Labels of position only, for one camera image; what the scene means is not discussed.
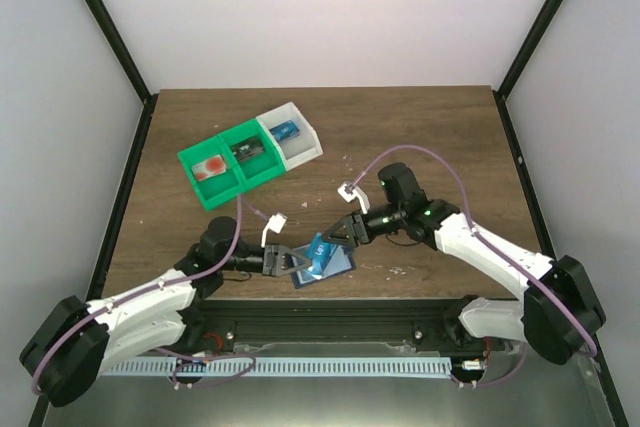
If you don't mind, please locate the blue credit card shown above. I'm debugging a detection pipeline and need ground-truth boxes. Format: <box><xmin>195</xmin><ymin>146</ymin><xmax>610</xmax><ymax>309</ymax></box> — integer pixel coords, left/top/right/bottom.
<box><xmin>306</xmin><ymin>233</ymin><xmax>338</xmax><ymax>279</ymax></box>
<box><xmin>269</xmin><ymin>120</ymin><xmax>300</xmax><ymax>144</ymax></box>

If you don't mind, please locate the white bin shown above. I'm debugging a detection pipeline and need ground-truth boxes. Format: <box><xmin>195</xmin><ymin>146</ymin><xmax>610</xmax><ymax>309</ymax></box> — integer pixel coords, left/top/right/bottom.
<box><xmin>256</xmin><ymin>102</ymin><xmax>323</xmax><ymax>171</ymax></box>

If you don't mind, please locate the grey metal sheet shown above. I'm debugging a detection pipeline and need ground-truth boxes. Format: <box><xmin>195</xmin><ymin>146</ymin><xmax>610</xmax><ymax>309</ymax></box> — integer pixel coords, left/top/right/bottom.
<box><xmin>43</xmin><ymin>353</ymin><xmax>617</xmax><ymax>426</ymax></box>

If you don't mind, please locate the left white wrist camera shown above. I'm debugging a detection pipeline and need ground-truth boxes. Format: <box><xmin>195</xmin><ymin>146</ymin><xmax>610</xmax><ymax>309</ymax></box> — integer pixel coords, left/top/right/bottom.
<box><xmin>261</xmin><ymin>213</ymin><xmax>288</xmax><ymax>248</ymax></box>

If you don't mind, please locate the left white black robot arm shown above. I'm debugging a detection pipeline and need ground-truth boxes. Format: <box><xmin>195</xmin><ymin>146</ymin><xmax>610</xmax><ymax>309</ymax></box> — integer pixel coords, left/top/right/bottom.
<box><xmin>19</xmin><ymin>216</ymin><xmax>312</xmax><ymax>407</ymax></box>

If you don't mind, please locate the light blue slotted cable duct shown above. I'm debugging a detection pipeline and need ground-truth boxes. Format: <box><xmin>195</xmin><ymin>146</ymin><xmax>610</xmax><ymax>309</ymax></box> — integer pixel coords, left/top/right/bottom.
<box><xmin>105</xmin><ymin>357</ymin><xmax>452</xmax><ymax>379</ymax></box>

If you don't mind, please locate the left black side rail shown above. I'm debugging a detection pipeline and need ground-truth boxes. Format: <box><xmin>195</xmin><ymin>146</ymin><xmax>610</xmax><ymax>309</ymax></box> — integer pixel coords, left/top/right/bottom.
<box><xmin>85</xmin><ymin>93</ymin><xmax>160</xmax><ymax>301</ymax></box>

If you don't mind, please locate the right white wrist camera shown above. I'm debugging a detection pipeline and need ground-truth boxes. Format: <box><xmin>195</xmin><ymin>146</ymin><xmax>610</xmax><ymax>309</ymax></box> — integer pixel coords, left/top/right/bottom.
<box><xmin>337</xmin><ymin>182</ymin><xmax>370</xmax><ymax>214</ymax></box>

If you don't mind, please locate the green bin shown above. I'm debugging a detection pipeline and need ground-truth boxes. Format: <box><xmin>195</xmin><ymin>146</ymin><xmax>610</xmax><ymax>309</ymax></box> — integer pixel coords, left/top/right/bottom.
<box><xmin>178</xmin><ymin>136</ymin><xmax>244</xmax><ymax>211</ymax></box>
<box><xmin>218</xmin><ymin>119</ymin><xmax>285</xmax><ymax>192</ymax></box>

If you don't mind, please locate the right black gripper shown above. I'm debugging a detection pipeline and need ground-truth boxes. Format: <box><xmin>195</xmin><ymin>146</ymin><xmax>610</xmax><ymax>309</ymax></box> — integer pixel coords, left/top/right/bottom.
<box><xmin>322</xmin><ymin>203</ymin><xmax>406</xmax><ymax>248</ymax></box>

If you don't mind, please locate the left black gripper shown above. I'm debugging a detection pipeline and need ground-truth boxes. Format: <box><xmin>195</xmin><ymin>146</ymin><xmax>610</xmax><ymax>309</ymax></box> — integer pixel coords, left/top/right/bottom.
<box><xmin>220</xmin><ymin>243</ymin><xmax>312</xmax><ymax>278</ymax></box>

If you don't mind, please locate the left green bin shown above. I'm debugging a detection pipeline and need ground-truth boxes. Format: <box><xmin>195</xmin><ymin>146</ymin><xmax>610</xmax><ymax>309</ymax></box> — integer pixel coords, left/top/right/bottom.
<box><xmin>178</xmin><ymin>136</ymin><xmax>244</xmax><ymax>211</ymax></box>

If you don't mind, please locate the middle green bin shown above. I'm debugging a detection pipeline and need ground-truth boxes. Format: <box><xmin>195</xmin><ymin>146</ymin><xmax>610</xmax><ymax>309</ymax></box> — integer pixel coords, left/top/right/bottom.
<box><xmin>218</xmin><ymin>119</ymin><xmax>285</xmax><ymax>192</ymax></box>

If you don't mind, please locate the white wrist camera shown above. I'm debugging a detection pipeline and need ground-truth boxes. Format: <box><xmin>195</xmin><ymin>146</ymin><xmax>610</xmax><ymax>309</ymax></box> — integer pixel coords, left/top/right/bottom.
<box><xmin>337</xmin><ymin>182</ymin><xmax>370</xmax><ymax>214</ymax></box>
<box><xmin>261</xmin><ymin>213</ymin><xmax>288</xmax><ymax>248</ymax></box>

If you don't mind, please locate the black side rail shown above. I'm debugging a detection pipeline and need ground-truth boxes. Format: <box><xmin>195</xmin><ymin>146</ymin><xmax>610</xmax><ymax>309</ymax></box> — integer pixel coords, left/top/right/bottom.
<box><xmin>493</xmin><ymin>91</ymin><xmax>557</xmax><ymax>259</ymax></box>
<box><xmin>85</xmin><ymin>93</ymin><xmax>160</xmax><ymax>301</ymax></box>

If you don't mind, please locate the left black frame post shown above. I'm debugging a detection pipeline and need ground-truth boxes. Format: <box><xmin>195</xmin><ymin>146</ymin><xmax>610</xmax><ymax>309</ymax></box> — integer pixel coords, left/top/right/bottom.
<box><xmin>84</xmin><ymin>0</ymin><xmax>152</xmax><ymax>104</ymax></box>

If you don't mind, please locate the right black frame post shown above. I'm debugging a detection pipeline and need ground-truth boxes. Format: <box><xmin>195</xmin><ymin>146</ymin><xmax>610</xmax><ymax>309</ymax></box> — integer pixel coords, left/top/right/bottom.
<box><xmin>497</xmin><ymin>0</ymin><xmax>564</xmax><ymax>99</ymax></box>

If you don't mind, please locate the black frame post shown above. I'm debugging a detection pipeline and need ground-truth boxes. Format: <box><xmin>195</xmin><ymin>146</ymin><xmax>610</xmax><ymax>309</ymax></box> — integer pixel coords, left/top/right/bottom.
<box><xmin>497</xmin><ymin>0</ymin><xmax>564</xmax><ymax>99</ymax></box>
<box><xmin>84</xmin><ymin>0</ymin><xmax>152</xmax><ymax>104</ymax></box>

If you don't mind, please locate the white red credit card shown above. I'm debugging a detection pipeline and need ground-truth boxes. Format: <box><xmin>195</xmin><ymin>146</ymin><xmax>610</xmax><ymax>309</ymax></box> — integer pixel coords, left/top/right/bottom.
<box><xmin>191</xmin><ymin>155</ymin><xmax>227</xmax><ymax>182</ymax></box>

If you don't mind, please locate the right black side rail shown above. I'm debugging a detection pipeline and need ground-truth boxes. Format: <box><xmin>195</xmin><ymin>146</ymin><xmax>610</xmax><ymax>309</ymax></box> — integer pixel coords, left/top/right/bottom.
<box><xmin>493</xmin><ymin>91</ymin><xmax>557</xmax><ymax>259</ymax></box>

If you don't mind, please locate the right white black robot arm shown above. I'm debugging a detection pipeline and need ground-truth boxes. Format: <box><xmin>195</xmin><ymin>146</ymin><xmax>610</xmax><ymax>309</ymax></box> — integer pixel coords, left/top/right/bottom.
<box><xmin>322</xmin><ymin>163</ymin><xmax>606</xmax><ymax>365</ymax></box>

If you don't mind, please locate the blue leather card holder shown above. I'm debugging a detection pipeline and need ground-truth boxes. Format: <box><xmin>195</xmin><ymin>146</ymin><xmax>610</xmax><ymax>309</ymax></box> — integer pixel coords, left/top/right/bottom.
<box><xmin>291</xmin><ymin>247</ymin><xmax>356</xmax><ymax>289</ymax></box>

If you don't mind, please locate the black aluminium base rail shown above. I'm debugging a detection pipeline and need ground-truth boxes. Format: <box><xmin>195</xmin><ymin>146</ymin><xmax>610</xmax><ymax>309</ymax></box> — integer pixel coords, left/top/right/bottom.
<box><xmin>64</xmin><ymin>299</ymin><xmax>594</xmax><ymax>356</ymax></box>

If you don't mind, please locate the black credit card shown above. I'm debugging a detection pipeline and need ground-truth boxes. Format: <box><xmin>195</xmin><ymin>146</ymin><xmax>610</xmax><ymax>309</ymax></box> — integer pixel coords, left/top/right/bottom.
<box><xmin>230</xmin><ymin>136</ymin><xmax>265</xmax><ymax>163</ymax></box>

